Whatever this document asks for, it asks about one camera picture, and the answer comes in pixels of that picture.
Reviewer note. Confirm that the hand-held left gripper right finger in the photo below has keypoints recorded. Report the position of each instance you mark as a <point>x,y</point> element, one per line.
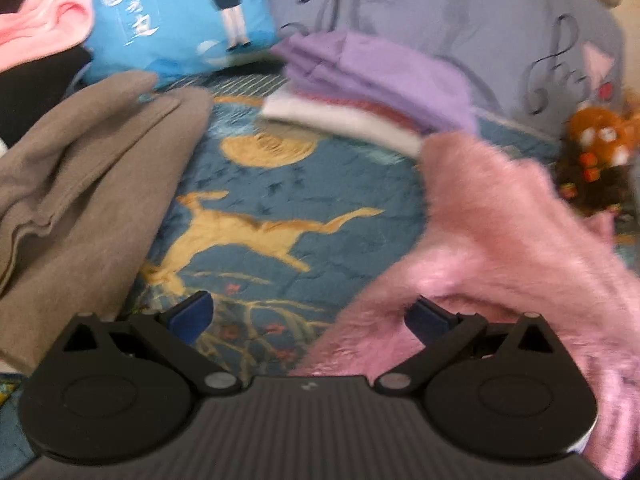
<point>425,317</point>

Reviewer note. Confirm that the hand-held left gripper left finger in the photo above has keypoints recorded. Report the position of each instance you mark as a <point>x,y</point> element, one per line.
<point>192,312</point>

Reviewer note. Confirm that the pink fleece jacket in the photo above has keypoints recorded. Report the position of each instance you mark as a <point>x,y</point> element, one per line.
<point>500,240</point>

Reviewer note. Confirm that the blue quilted bedspread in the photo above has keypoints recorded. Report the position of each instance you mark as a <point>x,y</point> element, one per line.
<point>280,180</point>

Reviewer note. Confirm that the taupe folded garment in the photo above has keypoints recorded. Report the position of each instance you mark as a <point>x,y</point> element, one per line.
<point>75,185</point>

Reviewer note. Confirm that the red folded cloth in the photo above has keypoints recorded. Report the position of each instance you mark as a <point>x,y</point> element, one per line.
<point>380,110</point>

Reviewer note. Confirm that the white folded cloth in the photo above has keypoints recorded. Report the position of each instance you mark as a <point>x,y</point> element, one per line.
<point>340,122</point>

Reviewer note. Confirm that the red panda plush toy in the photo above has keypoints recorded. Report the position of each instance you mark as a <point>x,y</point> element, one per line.
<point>600,155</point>

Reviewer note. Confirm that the purple folded cloth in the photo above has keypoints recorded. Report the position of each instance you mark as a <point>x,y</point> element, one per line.
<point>390,75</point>

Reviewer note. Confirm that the black garment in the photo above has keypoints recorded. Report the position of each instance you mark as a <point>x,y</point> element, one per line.
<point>35,95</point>

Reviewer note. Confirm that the blue cartoon print pillow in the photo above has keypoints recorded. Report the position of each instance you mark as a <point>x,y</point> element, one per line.
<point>170,15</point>

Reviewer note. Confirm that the grey-blue printed pillow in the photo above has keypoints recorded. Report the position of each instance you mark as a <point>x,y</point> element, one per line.
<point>450,10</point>

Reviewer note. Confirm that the salmon pink garment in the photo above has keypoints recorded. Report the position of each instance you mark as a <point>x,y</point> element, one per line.
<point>40,20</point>

